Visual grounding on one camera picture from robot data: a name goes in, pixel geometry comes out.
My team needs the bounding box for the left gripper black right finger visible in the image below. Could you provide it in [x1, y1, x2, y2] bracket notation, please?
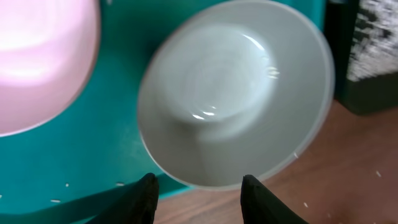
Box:
[240, 175, 308, 224]

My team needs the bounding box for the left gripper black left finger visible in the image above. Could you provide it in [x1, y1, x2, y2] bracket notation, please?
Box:
[86, 173, 159, 224]

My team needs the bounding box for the grey bowl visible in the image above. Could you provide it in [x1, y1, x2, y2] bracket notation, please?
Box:
[137, 1, 335, 190]

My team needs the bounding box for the pink bowl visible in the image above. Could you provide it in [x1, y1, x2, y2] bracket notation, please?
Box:
[1, 0, 101, 136]

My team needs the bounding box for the black waste tray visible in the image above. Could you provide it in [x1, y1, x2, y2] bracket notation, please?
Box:
[323, 0, 397, 115]

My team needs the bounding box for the teal plastic tray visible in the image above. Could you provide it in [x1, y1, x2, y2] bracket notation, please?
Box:
[0, 0, 327, 224]

